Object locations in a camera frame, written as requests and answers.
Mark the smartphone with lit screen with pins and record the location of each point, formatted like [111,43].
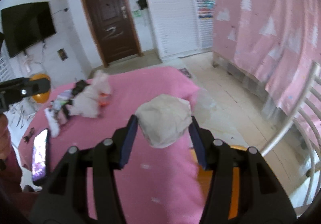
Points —
[40,158]

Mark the pink tree pattern curtain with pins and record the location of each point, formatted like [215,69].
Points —
[272,41]

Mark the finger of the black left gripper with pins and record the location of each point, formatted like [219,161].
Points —
[13,91]

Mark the orange trash bin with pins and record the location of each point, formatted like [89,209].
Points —
[221,190]

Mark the black wall television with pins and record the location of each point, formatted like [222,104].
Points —
[26,24]

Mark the brown wooden door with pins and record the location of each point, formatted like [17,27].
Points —
[112,28]

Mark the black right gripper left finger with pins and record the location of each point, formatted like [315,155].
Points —
[64,196]

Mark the white paper ball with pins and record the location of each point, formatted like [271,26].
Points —
[164,120]

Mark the white louvered wardrobe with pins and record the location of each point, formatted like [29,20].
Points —
[178,30]

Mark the pink bathroom scale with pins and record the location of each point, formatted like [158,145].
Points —
[185,72]

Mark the person's left hand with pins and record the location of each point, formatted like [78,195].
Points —
[5,138]

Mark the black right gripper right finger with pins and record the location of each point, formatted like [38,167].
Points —
[262,197]

